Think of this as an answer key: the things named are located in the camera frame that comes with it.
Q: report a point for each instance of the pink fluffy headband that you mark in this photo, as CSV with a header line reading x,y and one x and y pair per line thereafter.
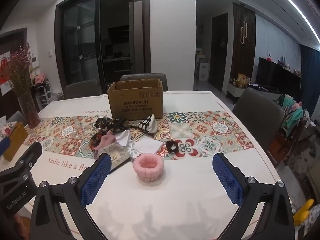
x,y
140,172

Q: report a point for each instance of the grey dining chair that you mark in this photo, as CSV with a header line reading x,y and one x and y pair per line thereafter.
x,y
257,115
81,90
142,77

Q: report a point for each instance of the yellow tissue box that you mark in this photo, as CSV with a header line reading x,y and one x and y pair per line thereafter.
x,y
16,142

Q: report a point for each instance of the white folded cloth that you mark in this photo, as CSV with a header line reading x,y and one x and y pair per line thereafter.
x,y
147,146

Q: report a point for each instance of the dark sliding glass door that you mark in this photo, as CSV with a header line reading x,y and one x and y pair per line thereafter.
x,y
100,42

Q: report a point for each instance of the rack of teal clothes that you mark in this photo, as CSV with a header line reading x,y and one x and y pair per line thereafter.
x,y
293,115

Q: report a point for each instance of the white television cabinet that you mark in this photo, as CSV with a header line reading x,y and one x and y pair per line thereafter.
x,y
235,92

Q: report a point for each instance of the dark wooden door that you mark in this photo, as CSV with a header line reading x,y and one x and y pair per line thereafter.
x,y
218,55

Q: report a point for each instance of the tile patterned tablecloth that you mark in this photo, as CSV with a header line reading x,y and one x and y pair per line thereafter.
x,y
175,205

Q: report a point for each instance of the dried red flower bouquet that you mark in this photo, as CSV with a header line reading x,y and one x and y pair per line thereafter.
x,y
18,67

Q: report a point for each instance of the shoe rack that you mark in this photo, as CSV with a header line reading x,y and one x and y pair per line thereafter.
x,y
42,90

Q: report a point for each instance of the black white patterned pouch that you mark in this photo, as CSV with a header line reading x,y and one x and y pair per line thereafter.
x,y
144,125

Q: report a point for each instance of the black and gold silk scarf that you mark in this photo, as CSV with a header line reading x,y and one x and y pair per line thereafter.
x,y
110,125

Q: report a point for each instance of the white storage cabinet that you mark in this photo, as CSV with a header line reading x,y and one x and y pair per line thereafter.
x,y
203,71

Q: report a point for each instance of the pink plush cloth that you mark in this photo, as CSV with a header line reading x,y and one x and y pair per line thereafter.
x,y
105,142

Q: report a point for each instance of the grey floral pouch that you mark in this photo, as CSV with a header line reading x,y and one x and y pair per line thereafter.
x,y
120,155

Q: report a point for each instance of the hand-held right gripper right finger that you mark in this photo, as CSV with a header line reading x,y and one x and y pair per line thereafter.
x,y
228,180

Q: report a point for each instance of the glass vase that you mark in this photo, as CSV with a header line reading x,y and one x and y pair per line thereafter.
x,y
30,112

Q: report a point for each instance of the red and white wall picture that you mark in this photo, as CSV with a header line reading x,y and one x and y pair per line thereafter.
x,y
5,75

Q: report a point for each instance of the white sock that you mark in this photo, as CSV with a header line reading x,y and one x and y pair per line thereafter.
x,y
123,137

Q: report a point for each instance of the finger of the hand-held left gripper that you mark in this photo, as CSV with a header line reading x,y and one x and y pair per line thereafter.
x,y
31,155
4,146

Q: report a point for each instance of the brown cardboard box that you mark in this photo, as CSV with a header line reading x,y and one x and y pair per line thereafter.
x,y
135,100

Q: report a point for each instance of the black television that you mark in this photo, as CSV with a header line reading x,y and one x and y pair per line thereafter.
x,y
277,75

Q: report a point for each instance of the dark brown scrunchie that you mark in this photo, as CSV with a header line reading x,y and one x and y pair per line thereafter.
x,y
172,150

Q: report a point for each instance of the blue curtain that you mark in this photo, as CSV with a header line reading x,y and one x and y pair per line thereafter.
x,y
310,80

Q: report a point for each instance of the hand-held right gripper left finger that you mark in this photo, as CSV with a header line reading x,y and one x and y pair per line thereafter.
x,y
96,177

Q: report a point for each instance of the yellow plastic toy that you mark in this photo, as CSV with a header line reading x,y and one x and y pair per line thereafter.
x,y
302,215

